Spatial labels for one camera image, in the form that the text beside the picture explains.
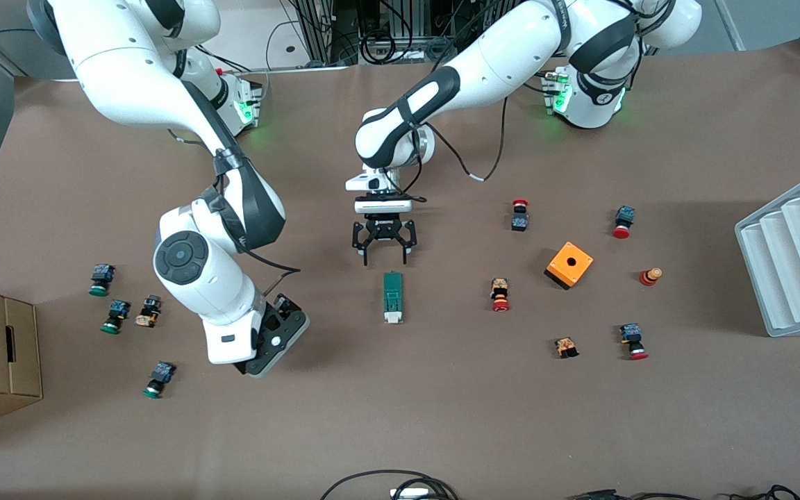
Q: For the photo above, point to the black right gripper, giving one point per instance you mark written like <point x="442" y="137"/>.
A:
<point x="280" y="305"/>

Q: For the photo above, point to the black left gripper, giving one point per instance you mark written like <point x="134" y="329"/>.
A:
<point x="383" y="227"/>

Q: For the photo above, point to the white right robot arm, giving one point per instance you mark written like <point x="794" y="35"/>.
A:
<point x="129" y="69"/>

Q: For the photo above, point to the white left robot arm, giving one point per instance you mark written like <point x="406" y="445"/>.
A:
<point x="511" y="55"/>

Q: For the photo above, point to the red pushbutton orange contact block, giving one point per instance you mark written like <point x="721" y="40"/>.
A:
<point x="499" y="292"/>

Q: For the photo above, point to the red pushbutton black contact block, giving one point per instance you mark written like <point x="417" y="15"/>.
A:
<point x="519" y="221"/>

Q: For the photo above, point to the green pushbutton blue contact block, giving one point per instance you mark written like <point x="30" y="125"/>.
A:
<point x="101" y="278"/>
<point x="160" y="376"/>
<point x="117" y="314"/>

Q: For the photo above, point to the aluminium equipment rack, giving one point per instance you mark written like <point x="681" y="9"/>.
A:
<point x="320" y="28"/>

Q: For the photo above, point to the white plug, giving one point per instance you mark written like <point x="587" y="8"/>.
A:
<point x="410" y="494"/>

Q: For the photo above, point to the red pushbutton blue contact block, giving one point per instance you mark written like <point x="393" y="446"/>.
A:
<point x="632" y="337"/>
<point x="624" y="217"/>

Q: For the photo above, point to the red yellow mushroom button head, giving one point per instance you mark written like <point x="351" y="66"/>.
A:
<point x="648" y="278"/>

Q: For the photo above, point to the grey metal bar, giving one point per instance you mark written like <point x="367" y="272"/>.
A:
<point x="730" y="28"/>

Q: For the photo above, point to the grey white ribbed tray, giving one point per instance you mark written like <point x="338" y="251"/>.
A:
<point x="796" y="264"/>

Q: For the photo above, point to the orange button enclosure box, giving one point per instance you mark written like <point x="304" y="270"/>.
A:
<point x="582" y="258"/>

